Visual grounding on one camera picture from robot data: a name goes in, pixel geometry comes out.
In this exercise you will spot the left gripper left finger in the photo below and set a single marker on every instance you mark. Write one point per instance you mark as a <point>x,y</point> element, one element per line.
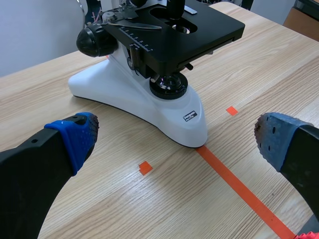
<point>30,174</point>

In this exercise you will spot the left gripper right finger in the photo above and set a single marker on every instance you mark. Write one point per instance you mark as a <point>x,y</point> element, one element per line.
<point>299,154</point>

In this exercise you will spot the white and black microscope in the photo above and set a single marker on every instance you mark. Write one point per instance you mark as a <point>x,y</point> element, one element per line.
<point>124,87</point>

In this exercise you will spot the toy brick block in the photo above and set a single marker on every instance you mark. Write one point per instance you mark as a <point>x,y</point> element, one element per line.
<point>309,236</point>

